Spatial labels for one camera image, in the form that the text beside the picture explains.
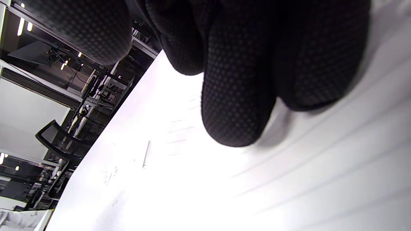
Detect person's right hand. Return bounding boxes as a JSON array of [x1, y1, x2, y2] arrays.
[[22, 0, 371, 147]]

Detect spiral notebook with clear cover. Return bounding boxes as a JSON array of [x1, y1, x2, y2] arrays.
[[143, 19, 411, 231]]

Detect black office chair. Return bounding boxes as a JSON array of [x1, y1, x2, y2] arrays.
[[35, 120, 93, 199]]

